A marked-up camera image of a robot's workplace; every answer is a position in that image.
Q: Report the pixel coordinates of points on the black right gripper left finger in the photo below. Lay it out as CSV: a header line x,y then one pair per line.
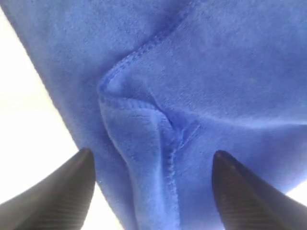
x,y
59,202

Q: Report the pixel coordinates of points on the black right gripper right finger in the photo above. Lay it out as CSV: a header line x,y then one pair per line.
x,y
246,202

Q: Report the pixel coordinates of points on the blue microfiber towel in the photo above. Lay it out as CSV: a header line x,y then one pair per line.
x,y
155,87

